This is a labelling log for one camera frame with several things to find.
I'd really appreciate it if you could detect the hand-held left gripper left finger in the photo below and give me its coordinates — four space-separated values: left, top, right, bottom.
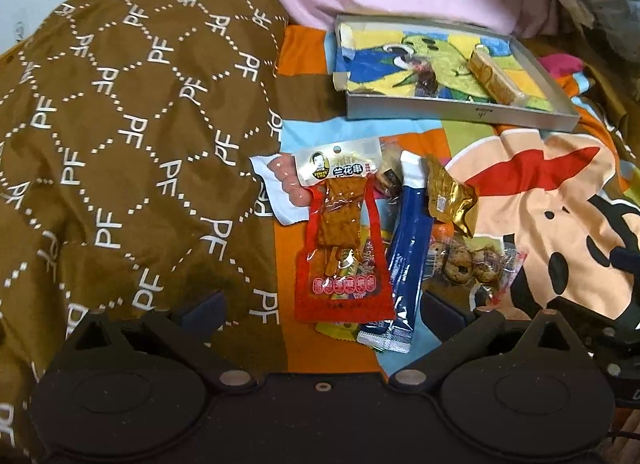
64 291 257 393

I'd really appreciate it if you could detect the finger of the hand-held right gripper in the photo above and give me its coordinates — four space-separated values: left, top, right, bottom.
550 298 632 342

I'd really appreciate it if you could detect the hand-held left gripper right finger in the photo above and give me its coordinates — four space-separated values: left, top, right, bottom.
389 290 587 393

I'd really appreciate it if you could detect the long blue snack packet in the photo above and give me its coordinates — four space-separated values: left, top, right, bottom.
357 151 434 355

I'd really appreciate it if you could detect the yellow green snack packet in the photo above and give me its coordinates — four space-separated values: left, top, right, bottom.
315 319 372 341

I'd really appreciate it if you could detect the gold foil snack packet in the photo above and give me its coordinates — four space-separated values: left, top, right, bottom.
425 154 479 238

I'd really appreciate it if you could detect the red tofu skewer packet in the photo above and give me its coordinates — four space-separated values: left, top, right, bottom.
292 138 397 324

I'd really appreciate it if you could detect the shallow grey box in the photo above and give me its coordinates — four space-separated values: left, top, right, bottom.
332 14 581 133

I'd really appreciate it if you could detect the clear packet of dark rounds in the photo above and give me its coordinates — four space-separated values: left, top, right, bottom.
425 234 529 306

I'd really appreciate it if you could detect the small brown snack packet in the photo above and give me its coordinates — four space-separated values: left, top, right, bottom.
375 141 404 201

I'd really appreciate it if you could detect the pink sausage packet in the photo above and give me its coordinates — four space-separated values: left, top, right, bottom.
250 154 314 228

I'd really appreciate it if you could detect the colourful cartoon bedsheet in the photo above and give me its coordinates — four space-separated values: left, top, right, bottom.
272 24 640 445

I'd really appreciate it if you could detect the brown patterned quilt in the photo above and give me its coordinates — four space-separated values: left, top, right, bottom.
0 0 292 464

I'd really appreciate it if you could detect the small dark snack packet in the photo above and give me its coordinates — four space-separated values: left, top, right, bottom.
410 59 442 96

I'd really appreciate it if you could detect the tan wrapped snack bar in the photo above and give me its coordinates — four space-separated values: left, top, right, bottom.
467 43 529 106

